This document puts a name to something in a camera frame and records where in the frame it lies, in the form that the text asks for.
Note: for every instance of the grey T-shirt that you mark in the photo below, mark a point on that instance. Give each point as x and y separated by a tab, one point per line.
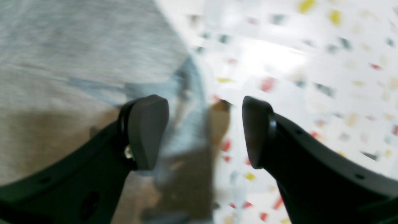
67	67

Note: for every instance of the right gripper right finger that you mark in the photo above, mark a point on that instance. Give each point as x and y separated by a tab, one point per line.
317	185

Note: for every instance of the terrazzo pattern table cover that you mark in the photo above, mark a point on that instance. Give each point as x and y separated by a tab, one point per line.
329	66

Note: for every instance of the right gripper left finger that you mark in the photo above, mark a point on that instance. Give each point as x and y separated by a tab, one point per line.
85	187

